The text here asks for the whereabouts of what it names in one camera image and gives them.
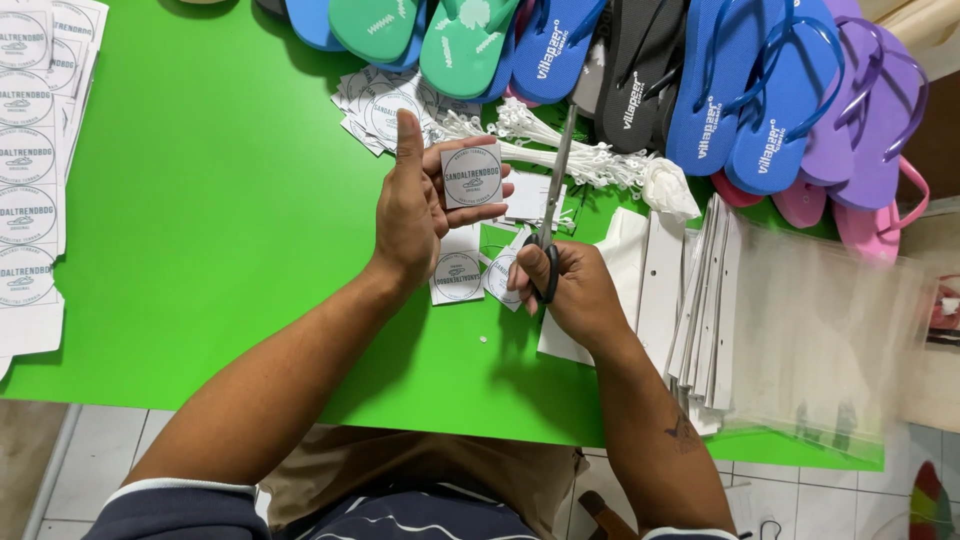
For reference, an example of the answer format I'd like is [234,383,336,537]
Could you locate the stack of clear plastic bags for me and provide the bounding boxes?
[663,193,933,468]

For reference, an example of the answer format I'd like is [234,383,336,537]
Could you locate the pile of cut round-print labels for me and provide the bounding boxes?
[330,66,483,158]

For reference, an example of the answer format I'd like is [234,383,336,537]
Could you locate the bundle of white plastic fasteners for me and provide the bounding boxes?
[429,97,654,190]

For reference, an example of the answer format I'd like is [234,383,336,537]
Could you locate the person's right hand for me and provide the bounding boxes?
[506,240,633,355]

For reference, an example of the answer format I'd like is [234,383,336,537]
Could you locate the tilted cut paper label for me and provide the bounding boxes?
[481,227,535,313]

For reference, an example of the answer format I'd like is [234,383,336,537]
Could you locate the person's navy striped shirt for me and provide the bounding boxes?
[81,478,741,540]

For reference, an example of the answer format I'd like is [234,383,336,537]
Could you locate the white paper offcuts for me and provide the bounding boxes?
[491,170,577,234]

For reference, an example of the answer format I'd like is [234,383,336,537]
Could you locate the square cut paper label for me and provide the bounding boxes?
[439,143,505,210]

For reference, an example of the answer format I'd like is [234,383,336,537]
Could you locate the brown wooden stool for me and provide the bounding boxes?
[576,489,640,540]

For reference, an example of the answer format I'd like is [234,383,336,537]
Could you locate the cut label with paper margin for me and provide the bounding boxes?
[429,223,488,307]

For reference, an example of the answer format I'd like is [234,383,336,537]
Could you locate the pile of colourful flip-flop sandals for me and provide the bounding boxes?
[253,0,932,265]

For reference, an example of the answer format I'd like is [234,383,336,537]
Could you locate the stack of uncut label sheets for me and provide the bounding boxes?
[0,0,111,381]

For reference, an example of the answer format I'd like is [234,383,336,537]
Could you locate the colourful striped object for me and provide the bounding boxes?
[909,460,955,540]

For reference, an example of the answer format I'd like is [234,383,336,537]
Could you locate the beige bag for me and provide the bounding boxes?
[857,0,960,85]

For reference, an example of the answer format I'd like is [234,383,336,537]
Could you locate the person's left hand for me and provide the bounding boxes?
[369,108,517,291]

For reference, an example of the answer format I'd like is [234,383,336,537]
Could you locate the white paper sheet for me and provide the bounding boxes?
[535,207,687,369]

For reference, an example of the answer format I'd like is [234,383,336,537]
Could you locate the crumpled white plastic wrap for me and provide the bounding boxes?
[641,156,703,223]

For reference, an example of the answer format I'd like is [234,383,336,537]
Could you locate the black-handled steel scissors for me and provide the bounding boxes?
[522,101,579,306]

